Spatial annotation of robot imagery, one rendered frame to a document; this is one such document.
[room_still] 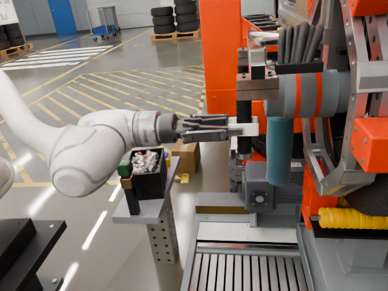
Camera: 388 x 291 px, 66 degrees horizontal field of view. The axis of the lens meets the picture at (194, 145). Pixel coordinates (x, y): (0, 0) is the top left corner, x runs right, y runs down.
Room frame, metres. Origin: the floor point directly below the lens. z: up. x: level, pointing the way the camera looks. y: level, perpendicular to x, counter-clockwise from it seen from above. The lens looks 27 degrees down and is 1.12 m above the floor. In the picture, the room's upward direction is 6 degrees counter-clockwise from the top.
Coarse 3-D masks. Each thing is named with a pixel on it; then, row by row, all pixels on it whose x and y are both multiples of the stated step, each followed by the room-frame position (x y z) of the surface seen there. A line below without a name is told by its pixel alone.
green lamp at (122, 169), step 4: (128, 160) 0.86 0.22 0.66; (120, 164) 0.83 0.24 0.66; (124, 164) 0.83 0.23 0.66; (128, 164) 0.83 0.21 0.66; (120, 168) 0.82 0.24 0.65; (124, 168) 0.82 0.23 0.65; (128, 168) 0.82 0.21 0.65; (132, 168) 0.85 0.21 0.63; (120, 172) 0.82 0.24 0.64; (124, 172) 0.82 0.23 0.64; (128, 172) 0.82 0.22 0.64
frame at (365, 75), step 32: (320, 0) 0.88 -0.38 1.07; (352, 32) 0.58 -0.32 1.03; (384, 32) 0.57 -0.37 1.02; (352, 64) 0.56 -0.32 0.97; (384, 64) 0.52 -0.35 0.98; (352, 96) 0.54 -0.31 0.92; (384, 96) 0.51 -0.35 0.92; (320, 128) 0.91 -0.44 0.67; (352, 128) 0.51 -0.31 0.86; (320, 160) 0.84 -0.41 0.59; (352, 160) 0.51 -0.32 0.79; (320, 192) 0.65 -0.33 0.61
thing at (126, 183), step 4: (132, 176) 0.84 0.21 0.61; (120, 180) 0.82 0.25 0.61; (124, 180) 0.82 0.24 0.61; (128, 180) 0.82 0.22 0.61; (132, 180) 0.83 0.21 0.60; (124, 184) 0.82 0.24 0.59; (128, 184) 0.82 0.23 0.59; (132, 184) 0.82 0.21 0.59; (124, 188) 0.82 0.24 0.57; (128, 188) 0.82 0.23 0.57; (132, 188) 0.82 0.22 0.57
